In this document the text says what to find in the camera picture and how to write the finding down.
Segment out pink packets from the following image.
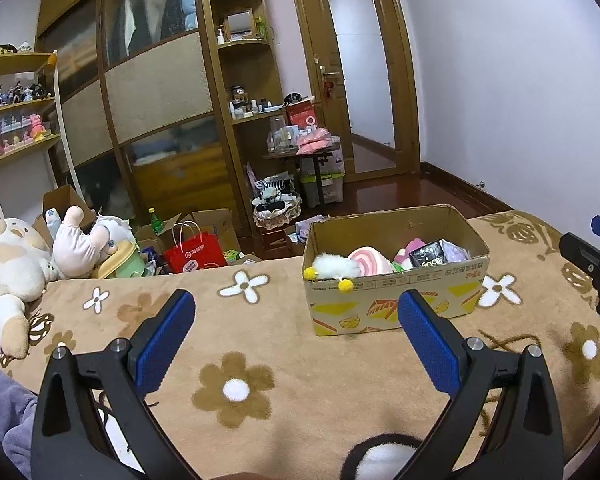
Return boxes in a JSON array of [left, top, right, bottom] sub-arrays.
[[296, 127, 333, 156]]

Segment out red gift bag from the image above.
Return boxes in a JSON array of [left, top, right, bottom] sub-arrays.
[[285, 101, 317, 131]]

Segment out row of small figurines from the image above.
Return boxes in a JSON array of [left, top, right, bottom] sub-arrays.
[[0, 77, 56, 158]]

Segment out clear jar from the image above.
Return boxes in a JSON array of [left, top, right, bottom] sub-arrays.
[[269, 116, 287, 153]]

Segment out black packet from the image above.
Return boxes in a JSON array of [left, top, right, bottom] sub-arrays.
[[409, 240, 448, 268]]

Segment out wooden door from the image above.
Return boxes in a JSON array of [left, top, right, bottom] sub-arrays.
[[287, 0, 421, 181]]

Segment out small dark side table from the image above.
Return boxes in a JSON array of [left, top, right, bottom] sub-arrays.
[[264, 142, 343, 206]]

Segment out wooden wardrobe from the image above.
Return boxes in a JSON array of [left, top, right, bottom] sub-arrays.
[[35, 0, 241, 251]]

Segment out wooden photo frame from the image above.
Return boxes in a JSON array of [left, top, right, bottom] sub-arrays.
[[224, 7, 256, 41]]

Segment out large white tan plush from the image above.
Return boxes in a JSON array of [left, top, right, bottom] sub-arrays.
[[0, 217, 63, 361]]

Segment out red paper bag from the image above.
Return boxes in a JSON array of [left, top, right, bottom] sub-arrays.
[[162, 221, 229, 275]]

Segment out open cardboard box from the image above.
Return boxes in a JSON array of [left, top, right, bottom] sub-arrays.
[[34, 184, 98, 246], [161, 207, 241, 261]]

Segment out printed cardboard box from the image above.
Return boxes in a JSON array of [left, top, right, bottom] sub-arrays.
[[301, 204, 491, 337]]

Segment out pink roll cake plush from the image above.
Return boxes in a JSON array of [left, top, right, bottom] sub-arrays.
[[349, 246, 395, 277]]

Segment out pink spotted plush toy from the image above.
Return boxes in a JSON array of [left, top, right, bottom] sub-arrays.
[[394, 238, 426, 271]]

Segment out yellow display shelf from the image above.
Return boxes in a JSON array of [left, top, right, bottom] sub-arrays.
[[0, 50, 86, 221]]

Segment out woven basket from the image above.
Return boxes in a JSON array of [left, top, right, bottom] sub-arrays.
[[252, 195, 303, 231]]

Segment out wooden corner shelf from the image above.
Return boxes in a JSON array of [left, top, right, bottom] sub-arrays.
[[200, 0, 301, 241]]

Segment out clear plastic storage bin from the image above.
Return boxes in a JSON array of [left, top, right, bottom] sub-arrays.
[[299, 170, 345, 209]]

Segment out tan floral blanket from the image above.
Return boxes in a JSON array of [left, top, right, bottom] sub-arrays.
[[0, 210, 600, 480]]

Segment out green yellow plush toy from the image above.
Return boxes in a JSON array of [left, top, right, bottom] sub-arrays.
[[91, 241, 146, 279]]

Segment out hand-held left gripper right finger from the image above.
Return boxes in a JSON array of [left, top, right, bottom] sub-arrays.
[[395, 288, 566, 480]]

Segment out person's grey purple clothing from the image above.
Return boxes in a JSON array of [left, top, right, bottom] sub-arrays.
[[0, 355, 146, 480]]

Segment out white fluffy plush keychain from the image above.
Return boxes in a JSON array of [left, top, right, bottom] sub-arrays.
[[302, 252, 361, 294]]

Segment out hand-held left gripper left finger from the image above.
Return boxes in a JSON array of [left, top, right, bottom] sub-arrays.
[[30, 288, 201, 480]]

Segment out purple-dressed plush doll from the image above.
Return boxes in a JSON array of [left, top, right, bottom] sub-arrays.
[[440, 239, 473, 263]]

